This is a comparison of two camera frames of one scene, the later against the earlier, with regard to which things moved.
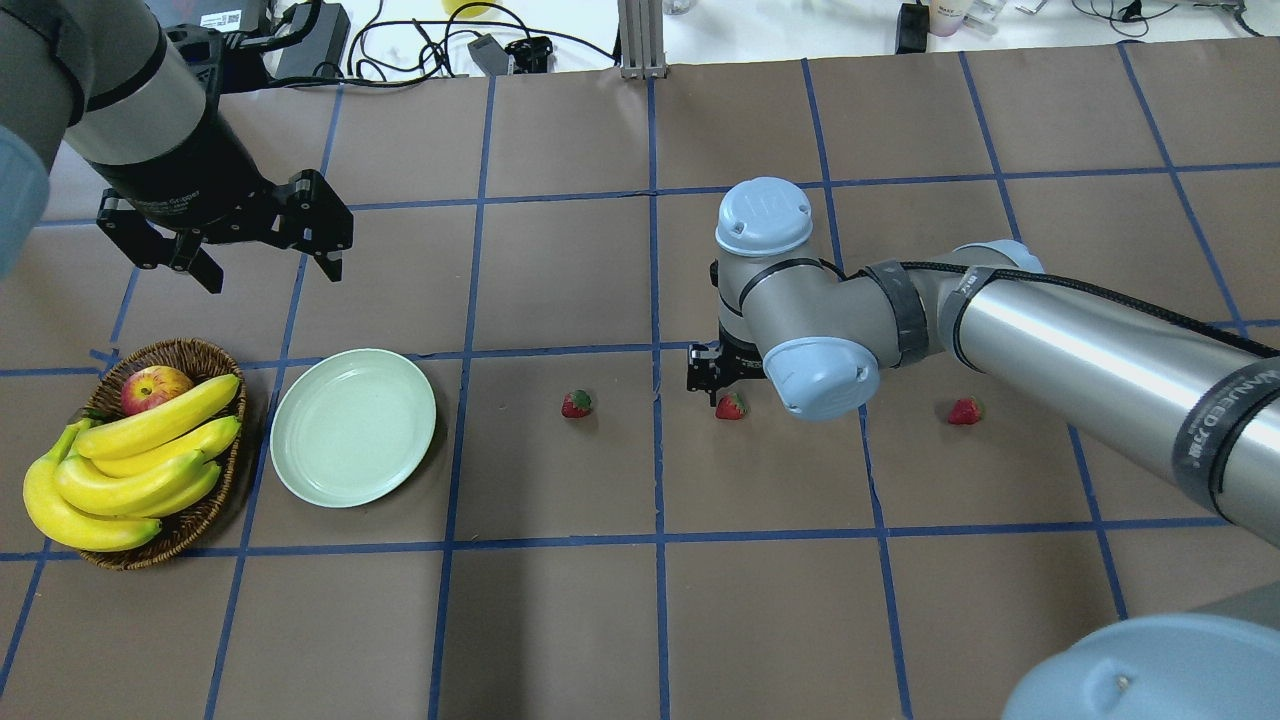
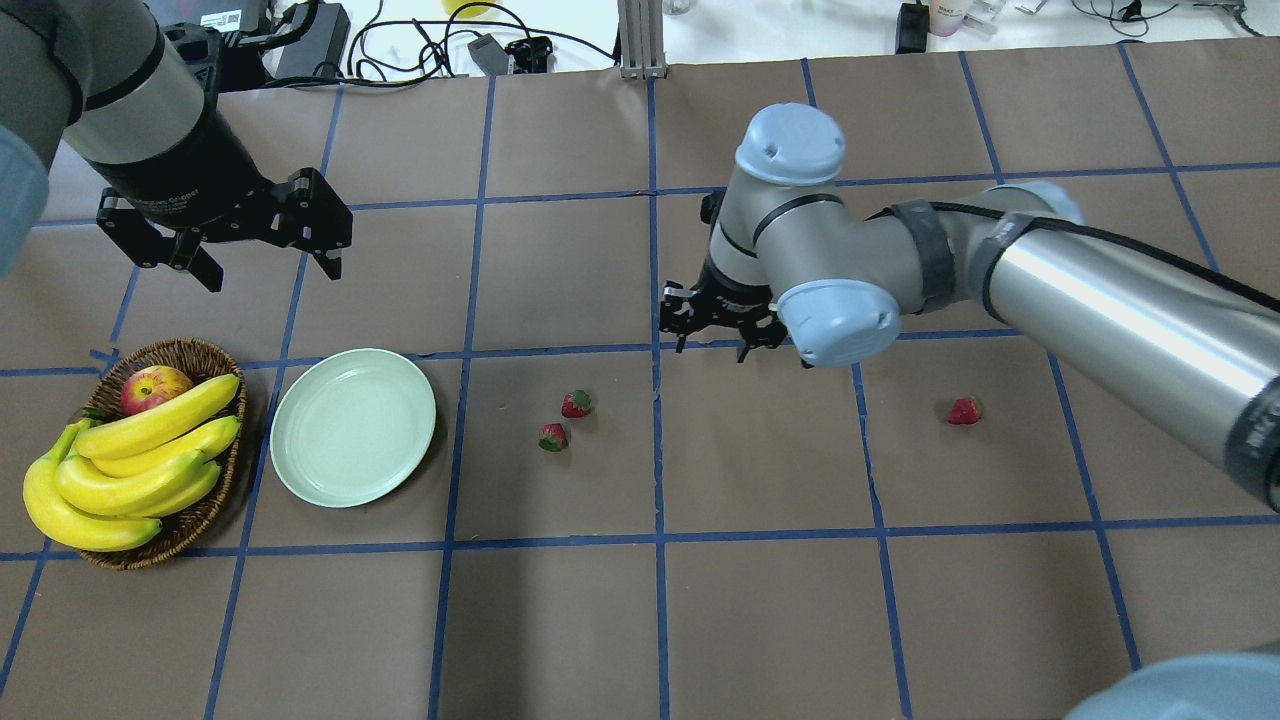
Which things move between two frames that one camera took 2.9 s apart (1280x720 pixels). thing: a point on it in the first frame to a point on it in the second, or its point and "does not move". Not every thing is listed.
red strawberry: x=731 y=407 to x=552 y=437
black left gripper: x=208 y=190 does not move
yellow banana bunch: x=107 y=483 does not move
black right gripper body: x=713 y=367 to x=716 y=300
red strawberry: x=575 y=404 does not move
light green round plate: x=351 y=427 does not move
